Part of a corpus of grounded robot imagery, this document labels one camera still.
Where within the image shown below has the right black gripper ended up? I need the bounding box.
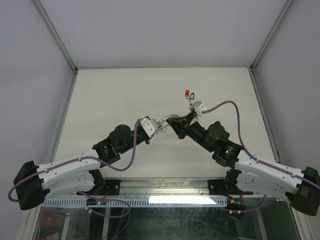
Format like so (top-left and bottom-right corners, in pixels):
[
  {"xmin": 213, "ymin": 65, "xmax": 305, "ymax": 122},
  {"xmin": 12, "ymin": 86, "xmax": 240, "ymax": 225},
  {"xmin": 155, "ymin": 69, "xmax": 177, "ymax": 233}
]
[{"xmin": 166, "ymin": 111, "xmax": 214, "ymax": 153}]

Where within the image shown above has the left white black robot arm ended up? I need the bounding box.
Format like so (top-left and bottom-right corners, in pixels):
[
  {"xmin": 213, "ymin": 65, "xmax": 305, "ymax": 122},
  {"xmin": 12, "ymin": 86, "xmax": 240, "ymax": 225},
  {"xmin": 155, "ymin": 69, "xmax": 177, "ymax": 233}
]
[{"xmin": 7, "ymin": 118, "xmax": 160, "ymax": 211}]

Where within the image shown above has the aluminium mounting rail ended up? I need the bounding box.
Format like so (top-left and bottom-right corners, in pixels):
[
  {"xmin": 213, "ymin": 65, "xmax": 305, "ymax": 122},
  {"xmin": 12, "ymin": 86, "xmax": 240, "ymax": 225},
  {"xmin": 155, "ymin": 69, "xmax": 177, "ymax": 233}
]
[{"xmin": 104, "ymin": 177, "xmax": 224, "ymax": 198}]

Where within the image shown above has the white slotted cable duct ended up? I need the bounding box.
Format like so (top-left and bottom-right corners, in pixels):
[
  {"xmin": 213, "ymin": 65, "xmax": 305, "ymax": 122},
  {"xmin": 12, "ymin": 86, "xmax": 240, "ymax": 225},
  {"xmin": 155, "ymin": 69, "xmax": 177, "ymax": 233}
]
[{"xmin": 42, "ymin": 195, "xmax": 228, "ymax": 209}]

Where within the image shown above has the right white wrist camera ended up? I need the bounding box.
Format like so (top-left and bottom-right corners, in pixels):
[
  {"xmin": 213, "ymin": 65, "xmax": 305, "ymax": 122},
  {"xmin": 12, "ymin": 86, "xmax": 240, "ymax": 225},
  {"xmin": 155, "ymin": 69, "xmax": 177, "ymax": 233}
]
[{"xmin": 189, "ymin": 101, "xmax": 207, "ymax": 117}]

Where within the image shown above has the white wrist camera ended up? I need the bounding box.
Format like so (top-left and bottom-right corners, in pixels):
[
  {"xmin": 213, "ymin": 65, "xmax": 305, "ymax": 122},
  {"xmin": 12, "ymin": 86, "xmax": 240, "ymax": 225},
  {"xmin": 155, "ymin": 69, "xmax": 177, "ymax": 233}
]
[
  {"xmin": 189, "ymin": 101, "xmax": 207, "ymax": 117},
  {"xmin": 139, "ymin": 116, "xmax": 159, "ymax": 138}
]

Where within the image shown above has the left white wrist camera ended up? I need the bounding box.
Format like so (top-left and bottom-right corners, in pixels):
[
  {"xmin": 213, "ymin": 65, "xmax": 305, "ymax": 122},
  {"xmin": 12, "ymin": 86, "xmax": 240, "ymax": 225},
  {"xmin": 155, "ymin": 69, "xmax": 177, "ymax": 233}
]
[{"xmin": 139, "ymin": 116, "xmax": 159, "ymax": 138}]

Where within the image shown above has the metal disc with key rings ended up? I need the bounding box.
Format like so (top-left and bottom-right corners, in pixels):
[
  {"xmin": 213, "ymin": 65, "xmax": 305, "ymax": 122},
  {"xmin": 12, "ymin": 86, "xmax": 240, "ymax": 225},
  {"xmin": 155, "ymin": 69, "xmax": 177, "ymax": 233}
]
[{"xmin": 155, "ymin": 114, "xmax": 180, "ymax": 135}]

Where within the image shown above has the red handled key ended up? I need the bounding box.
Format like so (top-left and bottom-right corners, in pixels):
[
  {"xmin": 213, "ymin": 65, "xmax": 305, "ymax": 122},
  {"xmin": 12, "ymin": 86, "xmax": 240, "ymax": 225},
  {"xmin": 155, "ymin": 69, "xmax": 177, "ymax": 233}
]
[{"xmin": 184, "ymin": 89, "xmax": 191, "ymax": 105}]

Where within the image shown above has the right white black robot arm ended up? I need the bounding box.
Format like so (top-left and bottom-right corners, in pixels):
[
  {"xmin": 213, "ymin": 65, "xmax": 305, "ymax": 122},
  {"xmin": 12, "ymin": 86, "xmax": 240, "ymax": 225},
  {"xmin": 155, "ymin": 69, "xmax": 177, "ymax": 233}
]
[{"xmin": 166, "ymin": 112, "xmax": 320, "ymax": 216}]

